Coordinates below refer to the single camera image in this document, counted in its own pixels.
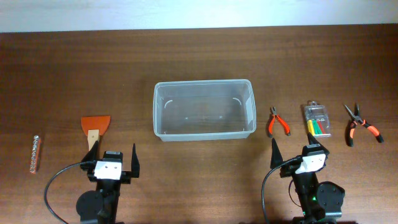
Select clear plastic container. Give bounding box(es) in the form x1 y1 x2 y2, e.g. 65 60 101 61
153 79 257 142

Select white camera box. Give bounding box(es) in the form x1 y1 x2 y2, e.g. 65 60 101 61
295 154 326 174
94 161 122 180

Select left black cable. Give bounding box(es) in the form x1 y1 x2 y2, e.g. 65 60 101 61
44 161 94 224

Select black cable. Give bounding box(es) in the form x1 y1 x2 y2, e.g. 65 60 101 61
261 156 303 224
44 161 94 224

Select orange scraper wooden handle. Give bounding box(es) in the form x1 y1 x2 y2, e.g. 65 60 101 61
80 115 111 151

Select left white camera box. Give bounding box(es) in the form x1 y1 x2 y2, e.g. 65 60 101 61
94 161 122 180

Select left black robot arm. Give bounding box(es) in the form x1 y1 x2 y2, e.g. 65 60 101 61
76 141 140 223

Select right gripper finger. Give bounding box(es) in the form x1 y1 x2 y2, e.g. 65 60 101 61
307 133 330 156
270 138 284 169

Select right white camera box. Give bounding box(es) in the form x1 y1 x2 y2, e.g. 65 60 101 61
295 154 326 174

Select right black cable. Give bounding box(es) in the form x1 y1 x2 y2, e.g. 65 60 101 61
261 156 303 224

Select orange socket bit rail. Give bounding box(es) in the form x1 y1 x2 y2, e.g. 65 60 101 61
29 135 42 174

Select clear box coloured tubes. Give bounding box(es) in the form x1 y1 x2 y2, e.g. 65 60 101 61
303 101 331 138

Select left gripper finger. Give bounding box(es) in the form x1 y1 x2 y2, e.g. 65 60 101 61
81 141 99 162
131 144 140 178

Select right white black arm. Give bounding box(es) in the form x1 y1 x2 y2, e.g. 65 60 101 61
270 134 345 223

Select small red handled pliers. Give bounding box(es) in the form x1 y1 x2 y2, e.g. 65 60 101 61
267 106 292 138

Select orange black long-nose pliers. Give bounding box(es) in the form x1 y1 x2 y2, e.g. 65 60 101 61
344 103 384 147

